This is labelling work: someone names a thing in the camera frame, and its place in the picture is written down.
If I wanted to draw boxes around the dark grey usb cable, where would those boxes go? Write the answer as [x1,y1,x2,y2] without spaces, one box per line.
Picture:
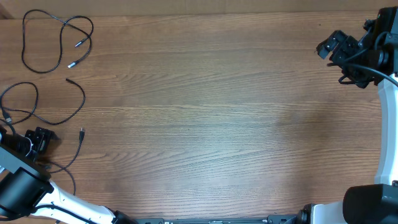
[37,127,86,197]

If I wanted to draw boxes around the black usb-c cable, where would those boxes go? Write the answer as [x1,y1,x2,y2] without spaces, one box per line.
[0,78,86,127]

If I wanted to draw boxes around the black cable silver plugs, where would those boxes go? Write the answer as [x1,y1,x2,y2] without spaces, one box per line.
[21,9,95,74]

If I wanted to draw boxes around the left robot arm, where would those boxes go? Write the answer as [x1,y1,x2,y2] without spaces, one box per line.
[1,127,136,224]

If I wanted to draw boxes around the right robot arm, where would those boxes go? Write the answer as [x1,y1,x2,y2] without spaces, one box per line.
[276,6,397,223]

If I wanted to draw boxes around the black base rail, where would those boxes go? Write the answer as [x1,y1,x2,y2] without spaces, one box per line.
[135,215,297,224]

